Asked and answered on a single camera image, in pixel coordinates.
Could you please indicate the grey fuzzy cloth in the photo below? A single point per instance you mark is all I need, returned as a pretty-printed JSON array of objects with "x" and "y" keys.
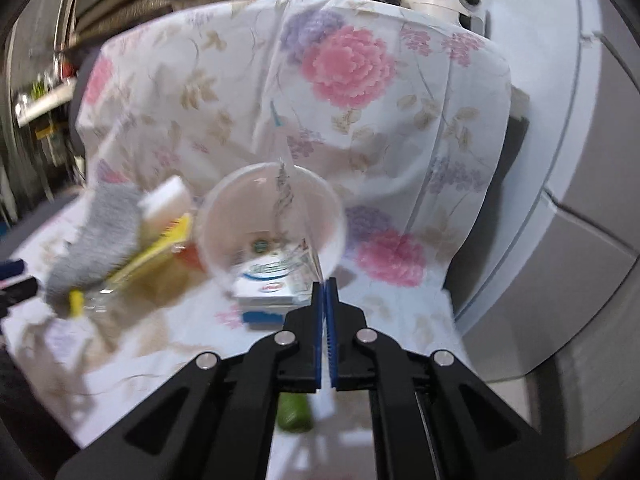
[{"x": 100, "y": 240}]

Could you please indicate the white foam block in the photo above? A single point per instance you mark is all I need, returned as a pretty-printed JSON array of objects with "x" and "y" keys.
[{"x": 165, "y": 200}]

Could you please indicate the floral tablecloth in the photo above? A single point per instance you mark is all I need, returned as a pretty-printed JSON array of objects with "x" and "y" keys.
[{"x": 350, "y": 110}]

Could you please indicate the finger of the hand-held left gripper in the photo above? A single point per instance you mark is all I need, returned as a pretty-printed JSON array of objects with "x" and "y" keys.
[
  {"x": 20, "y": 290},
  {"x": 10, "y": 269}
]

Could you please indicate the green bottle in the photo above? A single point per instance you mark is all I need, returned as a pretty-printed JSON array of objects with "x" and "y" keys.
[{"x": 295, "y": 412}]

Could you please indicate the grey refrigerator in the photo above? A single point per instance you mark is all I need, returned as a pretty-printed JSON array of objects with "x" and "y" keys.
[{"x": 575, "y": 135}]

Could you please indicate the white and blue carton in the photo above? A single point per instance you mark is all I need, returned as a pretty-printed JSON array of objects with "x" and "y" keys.
[{"x": 265, "y": 285}]

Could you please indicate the clear bottle with yellow cap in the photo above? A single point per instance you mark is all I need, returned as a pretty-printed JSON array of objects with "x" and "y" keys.
[{"x": 76, "y": 302}]

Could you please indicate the yellow packet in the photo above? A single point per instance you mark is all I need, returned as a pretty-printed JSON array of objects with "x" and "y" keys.
[{"x": 160, "y": 247}]

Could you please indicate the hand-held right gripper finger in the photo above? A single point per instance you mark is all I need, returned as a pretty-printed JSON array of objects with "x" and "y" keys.
[
  {"x": 318, "y": 340},
  {"x": 330, "y": 340}
]

